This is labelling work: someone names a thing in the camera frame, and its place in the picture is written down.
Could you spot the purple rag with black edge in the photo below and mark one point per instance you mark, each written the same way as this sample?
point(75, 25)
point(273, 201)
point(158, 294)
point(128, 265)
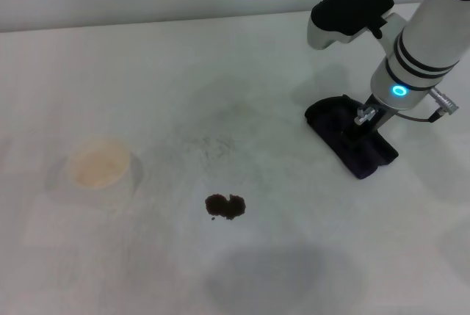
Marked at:
point(330, 124)

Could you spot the black silver wrist camera housing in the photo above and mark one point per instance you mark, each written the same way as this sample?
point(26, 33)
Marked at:
point(349, 6)

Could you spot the black water stain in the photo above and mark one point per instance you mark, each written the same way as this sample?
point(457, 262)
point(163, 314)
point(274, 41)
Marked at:
point(224, 205)

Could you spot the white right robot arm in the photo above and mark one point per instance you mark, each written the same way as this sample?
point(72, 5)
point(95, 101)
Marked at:
point(422, 36)

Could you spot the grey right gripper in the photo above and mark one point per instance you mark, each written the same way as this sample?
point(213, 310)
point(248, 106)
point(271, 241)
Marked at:
point(374, 118)

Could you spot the white paper cup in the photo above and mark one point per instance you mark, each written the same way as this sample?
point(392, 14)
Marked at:
point(101, 168)

